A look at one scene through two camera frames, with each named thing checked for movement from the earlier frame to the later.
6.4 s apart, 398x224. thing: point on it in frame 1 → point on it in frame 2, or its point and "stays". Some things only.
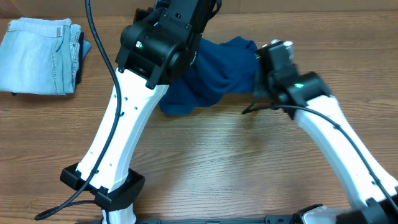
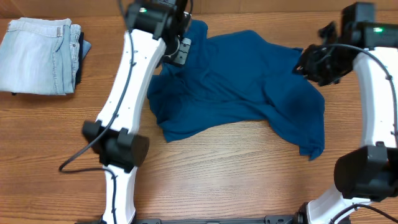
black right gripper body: [259, 73] → [314, 64]
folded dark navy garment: [84, 48] stays
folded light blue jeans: [40, 56] stays
